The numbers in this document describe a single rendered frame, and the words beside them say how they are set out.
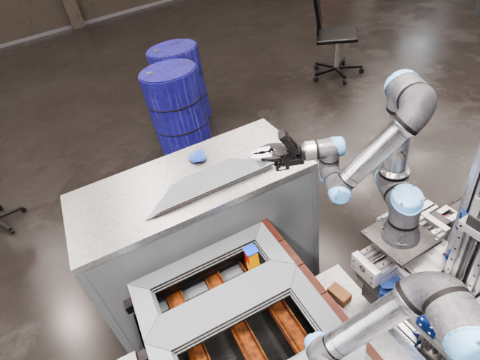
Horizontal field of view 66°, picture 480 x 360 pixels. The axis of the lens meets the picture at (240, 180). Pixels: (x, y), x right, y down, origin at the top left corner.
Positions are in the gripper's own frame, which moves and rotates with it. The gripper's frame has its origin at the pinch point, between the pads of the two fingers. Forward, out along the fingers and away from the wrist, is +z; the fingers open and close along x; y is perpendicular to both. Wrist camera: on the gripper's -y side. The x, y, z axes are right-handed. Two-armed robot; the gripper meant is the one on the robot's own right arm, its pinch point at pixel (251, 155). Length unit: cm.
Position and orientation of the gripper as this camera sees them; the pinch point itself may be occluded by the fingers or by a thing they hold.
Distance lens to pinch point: 140.4
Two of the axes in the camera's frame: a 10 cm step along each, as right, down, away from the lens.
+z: -9.9, 1.4, 0.5
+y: 1.4, 6.8, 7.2
